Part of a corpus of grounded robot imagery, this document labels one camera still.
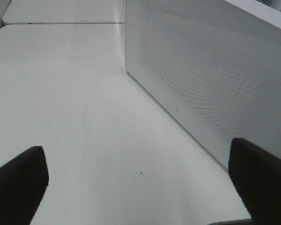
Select white microwave door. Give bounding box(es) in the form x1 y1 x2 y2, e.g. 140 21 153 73
125 0 281 166

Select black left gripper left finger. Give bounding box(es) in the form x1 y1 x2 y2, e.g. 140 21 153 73
0 146 49 225

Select white microwave oven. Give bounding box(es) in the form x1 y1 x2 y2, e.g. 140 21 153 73
246 0 281 30

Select white adjoining table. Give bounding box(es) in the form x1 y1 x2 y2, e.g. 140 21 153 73
2 0 125 25

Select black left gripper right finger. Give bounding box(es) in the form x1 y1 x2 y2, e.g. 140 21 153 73
229 138 281 225

